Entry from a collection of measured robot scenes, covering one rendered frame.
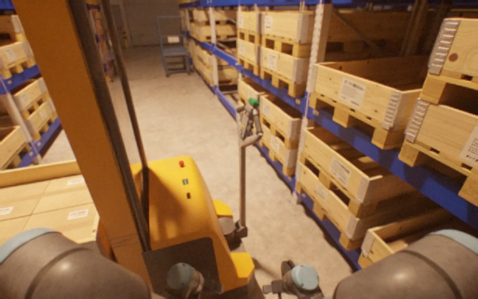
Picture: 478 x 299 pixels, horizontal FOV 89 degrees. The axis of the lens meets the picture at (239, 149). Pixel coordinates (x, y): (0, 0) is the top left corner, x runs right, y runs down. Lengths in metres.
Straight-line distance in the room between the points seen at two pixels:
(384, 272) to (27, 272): 0.55
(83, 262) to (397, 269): 0.49
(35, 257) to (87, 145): 0.65
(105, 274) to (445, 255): 0.54
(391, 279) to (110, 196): 1.07
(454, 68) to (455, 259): 0.98
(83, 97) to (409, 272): 1.02
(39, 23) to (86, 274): 0.77
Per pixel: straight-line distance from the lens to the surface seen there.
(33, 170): 2.13
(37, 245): 0.55
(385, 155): 1.71
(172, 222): 1.44
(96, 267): 0.48
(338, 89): 1.86
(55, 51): 1.02
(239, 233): 2.03
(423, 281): 0.47
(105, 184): 1.20
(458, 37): 1.38
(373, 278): 0.48
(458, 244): 0.56
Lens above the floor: 1.90
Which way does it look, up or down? 30 degrees down
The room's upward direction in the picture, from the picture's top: 1 degrees counter-clockwise
